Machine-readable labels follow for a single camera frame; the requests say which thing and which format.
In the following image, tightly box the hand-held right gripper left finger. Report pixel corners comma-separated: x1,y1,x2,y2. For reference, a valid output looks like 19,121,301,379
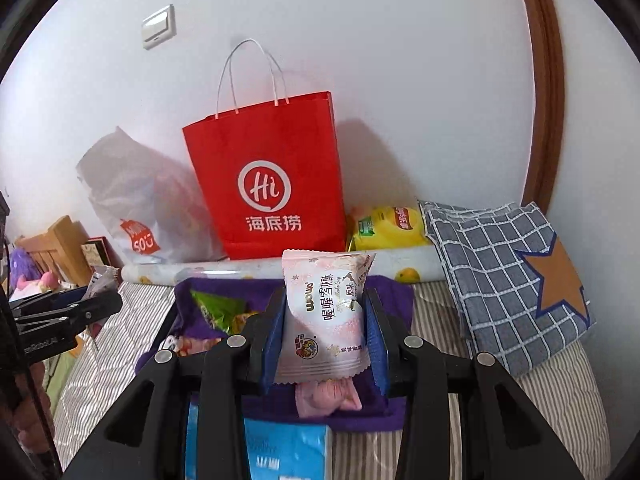
62,287,288,480

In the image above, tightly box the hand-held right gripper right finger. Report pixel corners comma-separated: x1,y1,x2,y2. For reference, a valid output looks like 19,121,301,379
361,287,586,480

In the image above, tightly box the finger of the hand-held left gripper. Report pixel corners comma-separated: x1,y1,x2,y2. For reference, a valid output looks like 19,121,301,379
17,290,124,342
10,286,90,317

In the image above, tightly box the silver snack wrapper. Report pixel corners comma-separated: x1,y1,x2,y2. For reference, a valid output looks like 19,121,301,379
87,266,121,303

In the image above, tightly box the white pink snowflake snack packet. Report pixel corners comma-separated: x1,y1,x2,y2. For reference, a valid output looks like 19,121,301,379
281,249,377,385

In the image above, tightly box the pink peach snack packet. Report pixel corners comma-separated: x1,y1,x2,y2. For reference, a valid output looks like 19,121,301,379
295,380,363,418

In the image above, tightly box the person's left hand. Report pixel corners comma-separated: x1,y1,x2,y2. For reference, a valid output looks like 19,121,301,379
12,364,55,455

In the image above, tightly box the pink plush toy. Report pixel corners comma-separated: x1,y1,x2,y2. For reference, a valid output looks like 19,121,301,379
15,271,63,298

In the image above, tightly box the light green cloth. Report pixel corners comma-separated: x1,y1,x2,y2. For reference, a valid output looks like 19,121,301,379
42,345,83,401

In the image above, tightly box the purple plush toy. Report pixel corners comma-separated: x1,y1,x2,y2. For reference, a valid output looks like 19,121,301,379
11,247,43,286

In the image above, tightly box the patterned cardboard box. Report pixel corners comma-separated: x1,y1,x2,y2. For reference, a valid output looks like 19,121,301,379
81,236,123,281

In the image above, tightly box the wooden chair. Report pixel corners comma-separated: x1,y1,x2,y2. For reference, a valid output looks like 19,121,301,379
15,215,93,286

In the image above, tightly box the green snack packet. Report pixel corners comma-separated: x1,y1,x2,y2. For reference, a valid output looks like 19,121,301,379
192,292,248,333

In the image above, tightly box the lemon print rolled mat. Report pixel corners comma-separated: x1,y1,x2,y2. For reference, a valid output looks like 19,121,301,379
121,246,446,286

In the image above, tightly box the purple towel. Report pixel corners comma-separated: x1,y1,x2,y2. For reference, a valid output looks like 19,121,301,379
136,274,415,433

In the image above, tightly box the blue tissue pack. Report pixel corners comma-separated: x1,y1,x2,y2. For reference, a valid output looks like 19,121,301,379
185,400,333,480

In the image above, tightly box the yellow chips bag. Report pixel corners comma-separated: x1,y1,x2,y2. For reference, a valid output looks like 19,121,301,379
346,205,430,252

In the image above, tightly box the white plastic shopping bag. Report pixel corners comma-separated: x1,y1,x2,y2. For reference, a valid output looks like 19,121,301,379
75,126,228,265

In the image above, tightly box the grey checked cloth with star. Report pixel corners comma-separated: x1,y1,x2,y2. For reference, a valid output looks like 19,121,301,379
417,200,591,378

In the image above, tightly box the striped quilt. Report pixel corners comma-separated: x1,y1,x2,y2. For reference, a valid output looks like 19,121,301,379
52,280,613,480

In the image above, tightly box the red paper bag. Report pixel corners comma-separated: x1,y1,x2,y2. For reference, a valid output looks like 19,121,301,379
181,37,348,261

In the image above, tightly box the white wall switch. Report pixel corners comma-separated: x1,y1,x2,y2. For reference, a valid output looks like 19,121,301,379
141,4,177,51

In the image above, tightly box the brown wooden frame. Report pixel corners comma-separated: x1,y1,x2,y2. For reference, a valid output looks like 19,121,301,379
510,0,566,211

